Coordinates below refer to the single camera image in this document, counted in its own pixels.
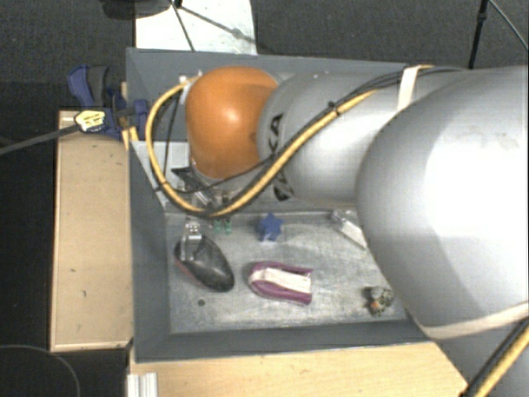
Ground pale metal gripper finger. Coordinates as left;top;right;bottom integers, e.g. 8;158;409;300
180;220;204;262

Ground black oval computer mouse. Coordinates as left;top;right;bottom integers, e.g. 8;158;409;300
173;233;236;294

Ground blue star-shaped toy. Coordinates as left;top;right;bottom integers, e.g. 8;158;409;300
257;213;284;244

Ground pale wood flat board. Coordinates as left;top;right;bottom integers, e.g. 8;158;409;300
50;110;134;352

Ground purple and white pouch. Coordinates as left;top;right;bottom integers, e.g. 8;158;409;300
247;261;314;306

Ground grey metal bin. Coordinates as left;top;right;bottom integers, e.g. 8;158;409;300
125;46;433;363

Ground small green-brown toy animal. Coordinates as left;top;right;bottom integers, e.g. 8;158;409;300
362;285;394;318

